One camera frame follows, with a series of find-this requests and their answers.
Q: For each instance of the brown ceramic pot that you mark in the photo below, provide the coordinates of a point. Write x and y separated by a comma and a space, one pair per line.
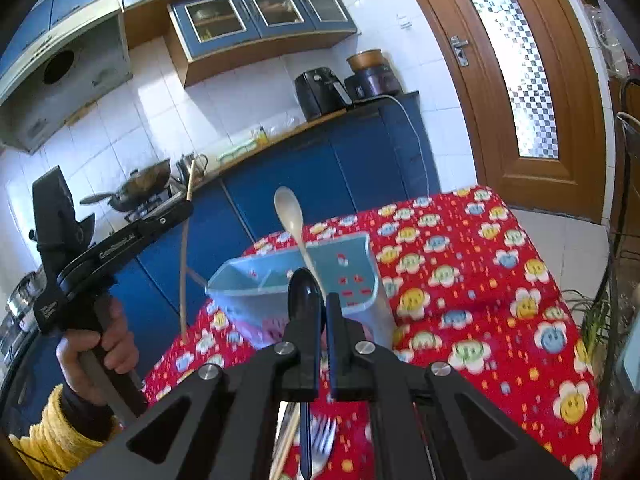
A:
367, 60

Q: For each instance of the range hood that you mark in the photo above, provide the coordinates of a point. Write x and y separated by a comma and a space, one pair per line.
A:
75, 90

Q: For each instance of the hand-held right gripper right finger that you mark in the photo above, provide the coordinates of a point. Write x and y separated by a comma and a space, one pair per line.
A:
342, 355

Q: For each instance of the white spoon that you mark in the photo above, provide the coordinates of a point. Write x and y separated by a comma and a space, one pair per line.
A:
290, 210

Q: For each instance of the blue base cabinets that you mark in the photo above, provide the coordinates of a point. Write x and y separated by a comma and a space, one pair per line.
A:
300, 180

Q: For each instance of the wooden chopstick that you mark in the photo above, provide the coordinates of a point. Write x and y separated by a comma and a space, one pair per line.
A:
184, 270
195, 277
287, 440

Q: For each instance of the person's left hand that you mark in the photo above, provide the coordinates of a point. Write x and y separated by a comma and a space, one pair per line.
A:
120, 355

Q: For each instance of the blue utensil holder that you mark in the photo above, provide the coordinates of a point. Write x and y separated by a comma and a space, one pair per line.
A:
350, 280

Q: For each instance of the gas stove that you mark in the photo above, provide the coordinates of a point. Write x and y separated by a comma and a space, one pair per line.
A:
155, 205

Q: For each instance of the metal fork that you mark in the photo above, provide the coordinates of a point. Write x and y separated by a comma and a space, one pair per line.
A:
322, 440

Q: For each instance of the white plastic bag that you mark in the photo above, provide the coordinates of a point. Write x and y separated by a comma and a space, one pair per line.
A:
607, 40

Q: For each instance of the metal kettle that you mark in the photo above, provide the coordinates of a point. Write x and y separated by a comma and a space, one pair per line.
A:
192, 167

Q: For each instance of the black air fryer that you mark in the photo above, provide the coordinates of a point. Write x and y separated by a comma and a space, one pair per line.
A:
315, 92

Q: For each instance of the metal wok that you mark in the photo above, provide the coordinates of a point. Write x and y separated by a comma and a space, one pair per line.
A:
140, 180

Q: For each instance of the yellow bottle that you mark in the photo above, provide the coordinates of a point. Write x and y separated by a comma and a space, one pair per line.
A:
259, 136

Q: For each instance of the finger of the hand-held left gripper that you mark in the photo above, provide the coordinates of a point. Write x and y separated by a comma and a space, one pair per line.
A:
165, 222

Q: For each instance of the green dish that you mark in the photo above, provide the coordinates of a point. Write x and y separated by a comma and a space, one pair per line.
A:
235, 152

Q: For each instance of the glass door wall cabinet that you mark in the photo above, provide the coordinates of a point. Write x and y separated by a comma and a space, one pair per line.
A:
215, 20

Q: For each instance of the stainless steel pot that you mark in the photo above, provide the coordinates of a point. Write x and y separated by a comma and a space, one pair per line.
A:
22, 300

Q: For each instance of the green plant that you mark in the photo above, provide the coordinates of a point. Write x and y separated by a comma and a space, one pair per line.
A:
592, 320

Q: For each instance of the black spoon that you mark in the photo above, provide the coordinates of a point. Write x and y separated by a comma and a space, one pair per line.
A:
305, 290

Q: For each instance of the white wall socket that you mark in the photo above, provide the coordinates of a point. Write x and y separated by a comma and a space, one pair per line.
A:
404, 22

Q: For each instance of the red flower printed tablecloth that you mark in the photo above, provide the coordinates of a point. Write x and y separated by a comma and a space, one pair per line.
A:
475, 280

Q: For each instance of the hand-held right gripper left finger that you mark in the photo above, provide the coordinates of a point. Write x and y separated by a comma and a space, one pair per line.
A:
302, 355

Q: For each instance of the wooden door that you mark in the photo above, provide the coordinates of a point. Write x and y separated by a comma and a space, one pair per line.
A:
450, 110

